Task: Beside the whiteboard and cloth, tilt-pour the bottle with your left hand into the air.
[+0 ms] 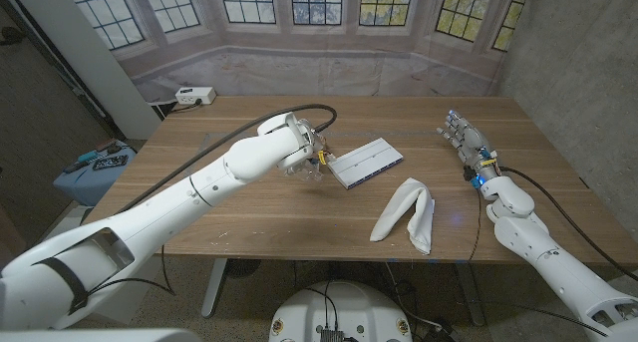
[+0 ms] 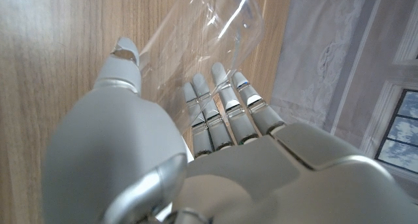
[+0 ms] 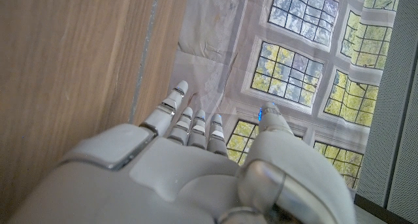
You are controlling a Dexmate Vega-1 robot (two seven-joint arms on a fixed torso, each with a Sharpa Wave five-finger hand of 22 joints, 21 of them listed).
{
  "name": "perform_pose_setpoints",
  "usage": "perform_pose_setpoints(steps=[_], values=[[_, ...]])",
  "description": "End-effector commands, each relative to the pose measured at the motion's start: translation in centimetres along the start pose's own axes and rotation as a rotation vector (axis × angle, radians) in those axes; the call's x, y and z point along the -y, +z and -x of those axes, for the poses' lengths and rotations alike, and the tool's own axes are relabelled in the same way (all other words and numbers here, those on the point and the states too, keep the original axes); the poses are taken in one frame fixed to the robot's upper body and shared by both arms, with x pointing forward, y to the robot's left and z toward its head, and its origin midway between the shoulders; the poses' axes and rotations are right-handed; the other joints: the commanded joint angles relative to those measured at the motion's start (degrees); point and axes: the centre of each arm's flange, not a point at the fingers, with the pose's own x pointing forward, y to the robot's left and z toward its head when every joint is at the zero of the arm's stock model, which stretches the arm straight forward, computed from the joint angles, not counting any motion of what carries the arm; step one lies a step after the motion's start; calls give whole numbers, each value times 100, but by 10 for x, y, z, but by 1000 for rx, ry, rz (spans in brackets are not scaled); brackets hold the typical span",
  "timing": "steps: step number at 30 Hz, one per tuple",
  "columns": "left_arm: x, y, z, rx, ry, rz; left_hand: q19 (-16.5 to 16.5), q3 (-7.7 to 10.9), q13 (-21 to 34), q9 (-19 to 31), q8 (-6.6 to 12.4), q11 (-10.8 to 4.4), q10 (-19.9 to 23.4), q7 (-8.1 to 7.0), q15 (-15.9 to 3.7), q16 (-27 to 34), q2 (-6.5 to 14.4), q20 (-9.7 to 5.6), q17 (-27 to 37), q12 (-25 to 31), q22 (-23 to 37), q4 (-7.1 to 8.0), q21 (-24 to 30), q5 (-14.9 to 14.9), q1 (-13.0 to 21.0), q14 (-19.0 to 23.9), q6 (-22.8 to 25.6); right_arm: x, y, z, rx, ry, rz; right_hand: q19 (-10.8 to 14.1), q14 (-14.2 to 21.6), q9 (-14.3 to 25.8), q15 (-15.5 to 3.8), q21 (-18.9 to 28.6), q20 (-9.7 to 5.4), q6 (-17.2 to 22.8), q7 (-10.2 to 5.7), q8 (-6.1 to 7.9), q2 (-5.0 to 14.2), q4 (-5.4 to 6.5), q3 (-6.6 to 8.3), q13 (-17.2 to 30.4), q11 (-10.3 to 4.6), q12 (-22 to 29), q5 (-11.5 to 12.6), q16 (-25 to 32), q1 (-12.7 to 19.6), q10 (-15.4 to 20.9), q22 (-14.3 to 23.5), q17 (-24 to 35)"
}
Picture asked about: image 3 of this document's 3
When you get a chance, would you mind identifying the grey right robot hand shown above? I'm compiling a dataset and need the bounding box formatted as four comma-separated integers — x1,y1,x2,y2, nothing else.
6,80,357,224

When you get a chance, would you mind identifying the printed window backdrop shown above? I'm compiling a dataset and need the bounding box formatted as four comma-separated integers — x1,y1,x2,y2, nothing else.
169,0,402,191

